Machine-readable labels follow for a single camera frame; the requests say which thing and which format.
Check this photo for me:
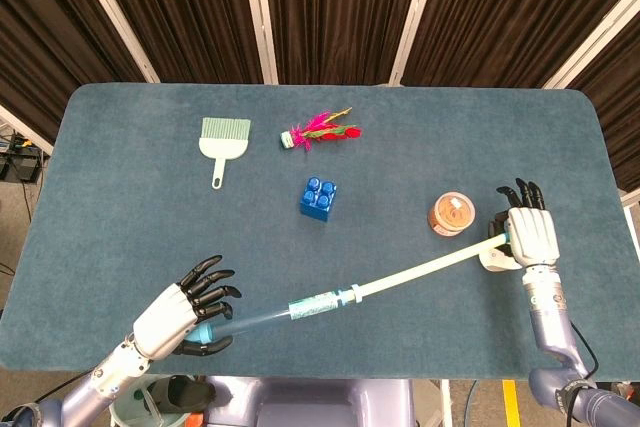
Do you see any light blue syringe tube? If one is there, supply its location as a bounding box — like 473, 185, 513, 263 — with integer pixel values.
188, 284, 363, 347

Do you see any colourful feather shuttlecock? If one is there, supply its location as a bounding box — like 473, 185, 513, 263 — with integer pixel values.
280, 106, 362, 152

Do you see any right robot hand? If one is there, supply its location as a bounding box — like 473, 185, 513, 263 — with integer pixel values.
479, 177, 560, 273

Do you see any white table leg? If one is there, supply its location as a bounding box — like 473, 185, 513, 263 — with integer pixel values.
438, 379, 455, 427

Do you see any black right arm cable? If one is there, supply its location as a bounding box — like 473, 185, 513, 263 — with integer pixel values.
568, 319, 602, 381

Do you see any yellow blue water pump toy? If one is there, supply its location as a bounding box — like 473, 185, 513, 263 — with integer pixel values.
335, 231, 512, 306

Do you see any pale green hand brush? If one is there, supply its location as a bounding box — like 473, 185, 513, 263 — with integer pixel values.
198, 117, 252, 191

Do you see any black floor power box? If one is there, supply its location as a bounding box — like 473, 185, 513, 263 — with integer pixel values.
0, 149, 44, 183

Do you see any purple robot torso base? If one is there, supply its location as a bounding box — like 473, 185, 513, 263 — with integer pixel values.
204, 374, 416, 427

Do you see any clear jar of rubber bands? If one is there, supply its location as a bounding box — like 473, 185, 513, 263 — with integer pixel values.
426, 190, 475, 238

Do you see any blue felt table cover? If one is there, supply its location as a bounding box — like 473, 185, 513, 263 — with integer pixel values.
0, 82, 637, 382

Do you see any blue toy building block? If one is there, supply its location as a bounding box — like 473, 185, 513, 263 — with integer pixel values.
298, 176, 341, 224

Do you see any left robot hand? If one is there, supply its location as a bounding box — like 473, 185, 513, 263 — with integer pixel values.
132, 255, 243, 361

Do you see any black crumpled item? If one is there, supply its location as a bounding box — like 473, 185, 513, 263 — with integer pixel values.
148, 375, 217, 414

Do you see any brown pleated curtain panel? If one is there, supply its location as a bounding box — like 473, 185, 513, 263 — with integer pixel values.
87, 0, 265, 84
0, 0, 149, 146
402, 0, 632, 88
262, 0, 426, 84
569, 0, 640, 193

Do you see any pale green plastic bucket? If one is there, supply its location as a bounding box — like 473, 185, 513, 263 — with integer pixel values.
108, 374, 216, 427

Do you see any white screen frame post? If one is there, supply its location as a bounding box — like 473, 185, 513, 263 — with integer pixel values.
238, 0, 279, 85
67, 0, 161, 84
542, 0, 640, 91
388, 0, 437, 87
0, 105, 54, 154

